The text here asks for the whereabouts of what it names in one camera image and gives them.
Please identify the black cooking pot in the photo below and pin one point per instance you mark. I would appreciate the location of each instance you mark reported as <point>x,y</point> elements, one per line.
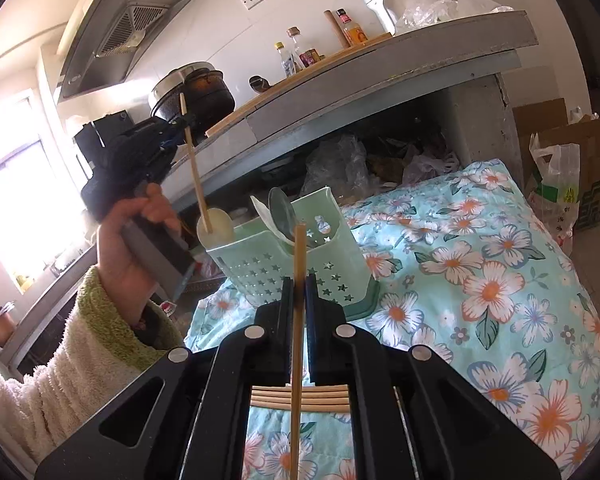
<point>206,95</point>

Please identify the white plastic bag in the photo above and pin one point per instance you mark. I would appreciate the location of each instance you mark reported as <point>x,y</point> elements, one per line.
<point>553,188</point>

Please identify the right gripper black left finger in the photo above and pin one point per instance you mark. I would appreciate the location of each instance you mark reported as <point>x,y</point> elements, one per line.
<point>276,320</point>

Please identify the orange sauce bottle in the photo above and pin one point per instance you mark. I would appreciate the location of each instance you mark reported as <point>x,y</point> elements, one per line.
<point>351,29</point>

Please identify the person's left hand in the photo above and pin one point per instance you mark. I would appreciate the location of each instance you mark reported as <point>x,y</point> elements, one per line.
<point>127,284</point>

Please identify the cream fleece left sleeve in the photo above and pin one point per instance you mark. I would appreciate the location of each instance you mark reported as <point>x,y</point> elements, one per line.
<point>99,355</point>

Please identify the cardboard box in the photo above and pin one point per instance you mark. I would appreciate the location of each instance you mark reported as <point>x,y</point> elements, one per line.
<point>557,125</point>

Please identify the grey metal spoon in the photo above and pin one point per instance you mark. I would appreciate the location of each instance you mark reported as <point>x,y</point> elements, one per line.
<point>282,213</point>

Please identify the mint green utensil caddy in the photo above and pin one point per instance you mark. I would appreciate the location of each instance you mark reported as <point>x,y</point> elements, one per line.
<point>257,261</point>

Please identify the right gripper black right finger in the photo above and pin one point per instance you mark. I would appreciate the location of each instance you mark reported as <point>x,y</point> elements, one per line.
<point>327,355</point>

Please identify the steel range hood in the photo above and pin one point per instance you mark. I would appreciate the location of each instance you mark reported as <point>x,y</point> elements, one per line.
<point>110,41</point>

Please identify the floral turquoise cloth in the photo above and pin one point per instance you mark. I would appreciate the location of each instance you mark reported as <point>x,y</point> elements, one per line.
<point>461,264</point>

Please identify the cream plastic spoon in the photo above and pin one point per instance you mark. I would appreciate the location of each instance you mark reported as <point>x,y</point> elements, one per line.
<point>222,230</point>

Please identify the clear glass bottle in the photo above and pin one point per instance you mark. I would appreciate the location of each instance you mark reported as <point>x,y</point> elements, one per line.
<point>287,60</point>

